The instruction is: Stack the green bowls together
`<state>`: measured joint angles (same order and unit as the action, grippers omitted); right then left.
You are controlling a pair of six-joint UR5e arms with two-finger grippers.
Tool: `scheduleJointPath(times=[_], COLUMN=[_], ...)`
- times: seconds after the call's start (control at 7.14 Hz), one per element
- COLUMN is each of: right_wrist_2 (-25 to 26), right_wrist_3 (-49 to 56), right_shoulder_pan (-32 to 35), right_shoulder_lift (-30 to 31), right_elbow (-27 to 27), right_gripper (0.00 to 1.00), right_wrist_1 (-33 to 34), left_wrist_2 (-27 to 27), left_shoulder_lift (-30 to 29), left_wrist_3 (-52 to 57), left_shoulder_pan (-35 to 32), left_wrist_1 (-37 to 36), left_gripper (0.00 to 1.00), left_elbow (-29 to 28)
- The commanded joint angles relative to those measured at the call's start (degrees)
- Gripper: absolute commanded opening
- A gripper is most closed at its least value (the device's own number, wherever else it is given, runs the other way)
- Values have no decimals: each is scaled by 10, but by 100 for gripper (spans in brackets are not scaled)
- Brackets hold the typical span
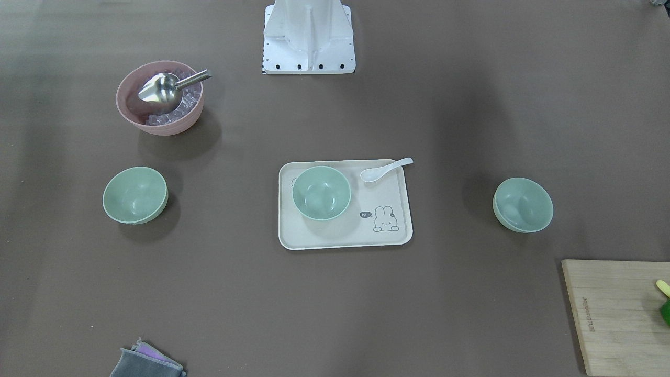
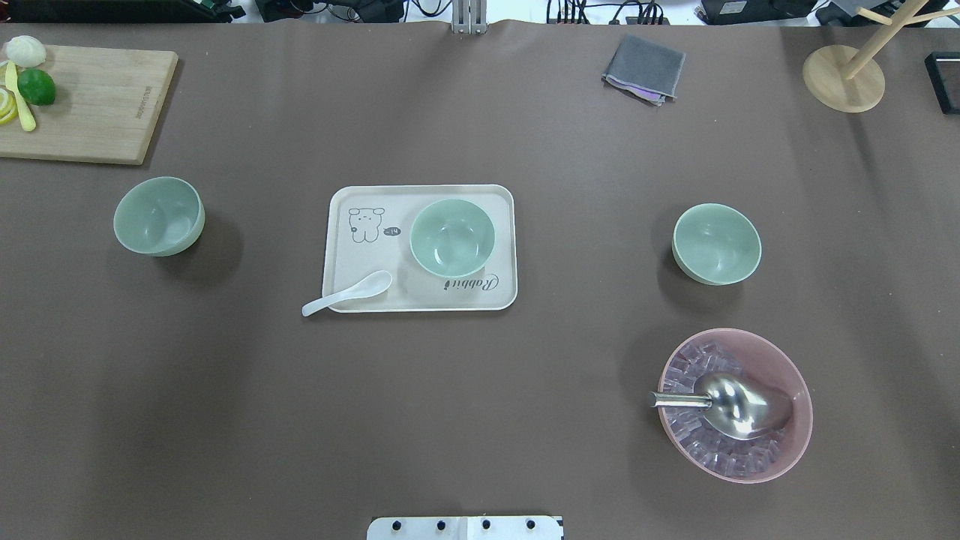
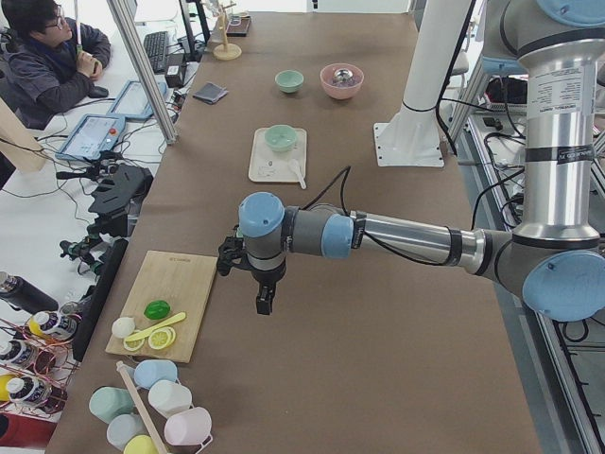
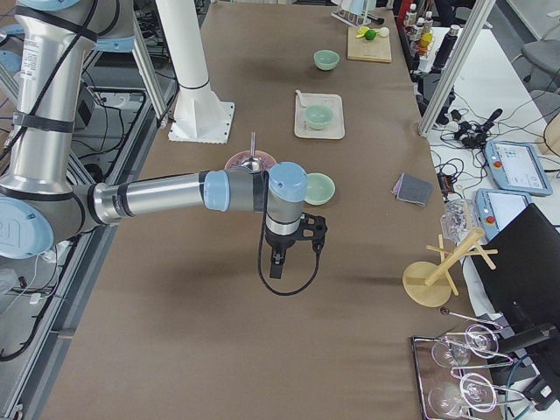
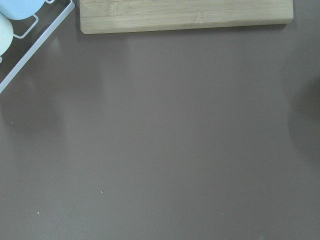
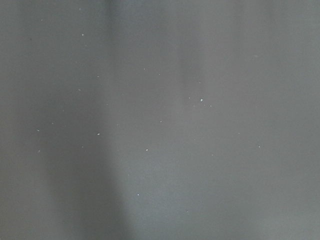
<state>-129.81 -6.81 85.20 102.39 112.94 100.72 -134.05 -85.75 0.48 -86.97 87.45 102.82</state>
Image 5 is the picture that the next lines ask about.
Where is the blue plastic cup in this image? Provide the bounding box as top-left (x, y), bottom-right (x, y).
top-left (0, 0), bottom-right (45, 20)

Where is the mint green plastic cup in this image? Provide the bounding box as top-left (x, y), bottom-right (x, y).
top-left (0, 14), bottom-right (14, 56)

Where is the bamboo cutting board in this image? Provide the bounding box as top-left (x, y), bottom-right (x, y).
top-left (79, 0), bottom-right (294, 34)

